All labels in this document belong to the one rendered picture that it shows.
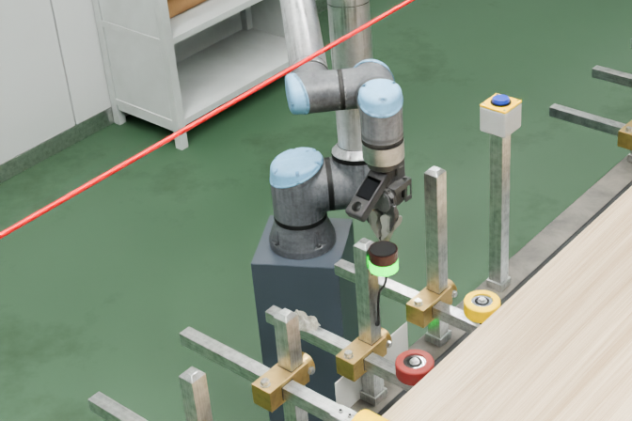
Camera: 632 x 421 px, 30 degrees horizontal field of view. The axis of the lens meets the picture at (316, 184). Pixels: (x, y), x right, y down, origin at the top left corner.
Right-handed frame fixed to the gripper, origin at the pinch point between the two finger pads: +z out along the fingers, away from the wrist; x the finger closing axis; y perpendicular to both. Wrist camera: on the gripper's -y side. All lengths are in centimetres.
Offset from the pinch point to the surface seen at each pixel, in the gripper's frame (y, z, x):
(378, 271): -17.9, -7.8, -13.5
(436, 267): 8.2, 8.6, -9.1
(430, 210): 8.2, -6.3, -7.6
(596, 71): 129, 17, 17
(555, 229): 65, 31, -7
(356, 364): -22.9, 14.8, -10.4
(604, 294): 24, 11, -43
